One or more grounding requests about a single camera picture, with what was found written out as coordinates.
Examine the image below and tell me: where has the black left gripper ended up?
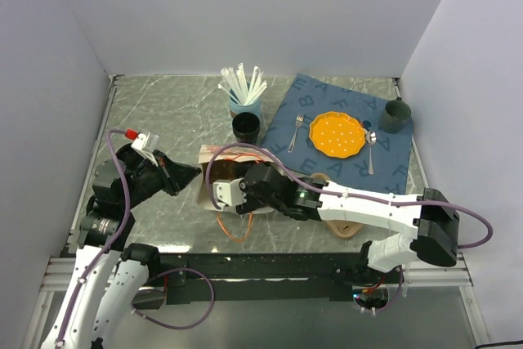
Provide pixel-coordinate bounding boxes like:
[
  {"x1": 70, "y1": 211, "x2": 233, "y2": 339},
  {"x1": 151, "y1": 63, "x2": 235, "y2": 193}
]
[{"x1": 120, "y1": 149, "x2": 201, "y2": 209}]

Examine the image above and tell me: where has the brown paper takeout bag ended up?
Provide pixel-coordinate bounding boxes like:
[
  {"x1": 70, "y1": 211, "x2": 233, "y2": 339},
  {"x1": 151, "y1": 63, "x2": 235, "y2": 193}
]
[{"x1": 195, "y1": 144, "x2": 287, "y2": 244}]

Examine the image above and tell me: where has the brown cardboard cup carrier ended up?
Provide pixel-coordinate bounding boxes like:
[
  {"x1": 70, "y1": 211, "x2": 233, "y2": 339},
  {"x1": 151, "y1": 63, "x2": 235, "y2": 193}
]
[{"x1": 310, "y1": 173, "x2": 364, "y2": 239}]

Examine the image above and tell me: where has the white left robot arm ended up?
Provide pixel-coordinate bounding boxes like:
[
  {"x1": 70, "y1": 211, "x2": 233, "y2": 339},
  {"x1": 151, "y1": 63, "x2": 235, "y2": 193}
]
[{"x1": 42, "y1": 145, "x2": 201, "y2": 348}]

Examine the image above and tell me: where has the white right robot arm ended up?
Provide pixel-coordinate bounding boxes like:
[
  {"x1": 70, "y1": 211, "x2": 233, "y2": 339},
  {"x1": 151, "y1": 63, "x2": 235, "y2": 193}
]
[{"x1": 236, "y1": 163, "x2": 459, "y2": 283}]

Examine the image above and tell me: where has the silver fork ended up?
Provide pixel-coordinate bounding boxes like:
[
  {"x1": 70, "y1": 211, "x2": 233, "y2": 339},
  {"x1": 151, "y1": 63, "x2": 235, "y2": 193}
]
[{"x1": 288, "y1": 114, "x2": 305, "y2": 153}]

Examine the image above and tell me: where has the blue straw holder cup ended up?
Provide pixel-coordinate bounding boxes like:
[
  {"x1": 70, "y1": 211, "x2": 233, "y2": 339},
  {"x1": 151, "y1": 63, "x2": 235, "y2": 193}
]
[{"x1": 229, "y1": 92, "x2": 262, "y2": 118}]

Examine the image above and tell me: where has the orange dotted plate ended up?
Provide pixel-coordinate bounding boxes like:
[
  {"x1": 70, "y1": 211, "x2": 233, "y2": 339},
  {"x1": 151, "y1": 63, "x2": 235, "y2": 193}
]
[{"x1": 309, "y1": 111, "x2": 366, "y2": 159}]

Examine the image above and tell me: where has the wrapped white straws bundle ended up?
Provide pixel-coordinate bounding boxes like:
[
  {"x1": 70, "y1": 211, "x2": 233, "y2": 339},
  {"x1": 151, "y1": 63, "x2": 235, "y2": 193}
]
[{"x1": 217, "y1": 63, "x2": 268, "y2": 105}]

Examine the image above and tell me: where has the silver spoon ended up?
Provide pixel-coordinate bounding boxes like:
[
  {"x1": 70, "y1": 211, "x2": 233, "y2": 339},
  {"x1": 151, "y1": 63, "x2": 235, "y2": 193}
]
[{"x1": 366, "y1": 130, "x2": 377, "y2": 176}]

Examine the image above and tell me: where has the blue alphabet placemat cloth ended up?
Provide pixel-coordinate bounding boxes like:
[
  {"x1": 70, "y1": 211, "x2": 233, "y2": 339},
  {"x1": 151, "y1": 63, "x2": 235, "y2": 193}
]
[{"x1": 261, "y1": 74, "x2": 413, "y2": 194}]

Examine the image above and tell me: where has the dark green mug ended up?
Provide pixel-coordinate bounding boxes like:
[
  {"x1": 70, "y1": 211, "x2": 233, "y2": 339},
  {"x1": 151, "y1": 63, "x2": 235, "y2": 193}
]
[{"x1": 378, "y1": 97, "x2": 412, "y2": 133}]

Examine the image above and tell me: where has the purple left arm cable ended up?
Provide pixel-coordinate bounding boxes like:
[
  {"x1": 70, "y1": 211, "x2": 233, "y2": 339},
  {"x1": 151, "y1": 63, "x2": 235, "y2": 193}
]
[{"x1": 55, "y1": 128, "x2": 216, "y2": 346}]

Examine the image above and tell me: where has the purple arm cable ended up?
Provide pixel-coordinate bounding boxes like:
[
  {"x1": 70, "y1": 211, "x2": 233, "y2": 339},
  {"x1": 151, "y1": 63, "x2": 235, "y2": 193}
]
[
  {"x1": 203, "y1": 143, "x2": 494, "y2": 315},
  {"x1": 55, "y1": 128, "x2": 216, "y2": 346}
]

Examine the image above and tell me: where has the aluminium frame rail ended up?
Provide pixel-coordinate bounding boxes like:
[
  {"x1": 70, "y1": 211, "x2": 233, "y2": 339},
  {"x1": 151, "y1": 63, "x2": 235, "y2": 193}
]
[{"x1": 39, "y1": 257, "x2": 473, "y2": 292}]

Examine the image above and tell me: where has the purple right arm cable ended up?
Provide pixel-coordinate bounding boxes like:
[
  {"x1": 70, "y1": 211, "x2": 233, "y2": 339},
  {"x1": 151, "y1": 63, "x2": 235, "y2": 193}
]
[{"x1": 203, "y1": 143, "x2": 494, "y2": 315}]

